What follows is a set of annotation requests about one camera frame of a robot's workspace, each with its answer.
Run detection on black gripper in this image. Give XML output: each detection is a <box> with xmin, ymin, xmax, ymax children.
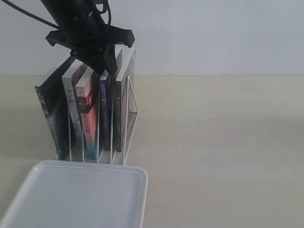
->
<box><xmin>46</xmin><ymin>26</ymin><xmax>135</xmax><ymax>74</ymax></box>

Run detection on pink red book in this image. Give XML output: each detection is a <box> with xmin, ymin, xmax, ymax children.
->
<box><xmin>76</xmin><ymin>67</ymin><xmax>99</xmax><ymax>160</ymax></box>

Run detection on blue moon book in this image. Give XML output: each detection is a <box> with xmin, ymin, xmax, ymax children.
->
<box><xmin>98</xmin><ymin>46</ymin><xmax>124</xmax><ymax>151</ymax></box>

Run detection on black book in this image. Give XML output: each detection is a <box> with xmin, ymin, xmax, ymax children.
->
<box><xmin>35</xmin><ymin>57</ymin><xmax>76</xmax><ymax>160</ymax></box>

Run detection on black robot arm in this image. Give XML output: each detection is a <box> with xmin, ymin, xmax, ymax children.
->
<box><xmin>42</xmin><ymin>0</ymin><xmax>135</xmax><ymax>75</ymax></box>

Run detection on dark brown book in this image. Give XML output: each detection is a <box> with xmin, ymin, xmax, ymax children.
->
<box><xmin>114</xmin><ymin>48</ymin><xmax>136</xmax><ymax>152</ymax></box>

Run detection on grey white book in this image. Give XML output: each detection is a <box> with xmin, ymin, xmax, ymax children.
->
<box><xmin>62</xmin><ymin>59</ymin><xmax>87</xmax><ymax>146</ymax></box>

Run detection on white plastic tray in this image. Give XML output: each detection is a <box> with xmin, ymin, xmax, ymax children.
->
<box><xmin>0</xmin><ymin>160</ymin><xmax>148</xmax><ymax>228</ymax></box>

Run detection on white wire book rack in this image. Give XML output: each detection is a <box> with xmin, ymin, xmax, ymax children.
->
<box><xmin>66</xmin><ymin>75</ymin><xmax>138</xmax><ymax>164</ymax></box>

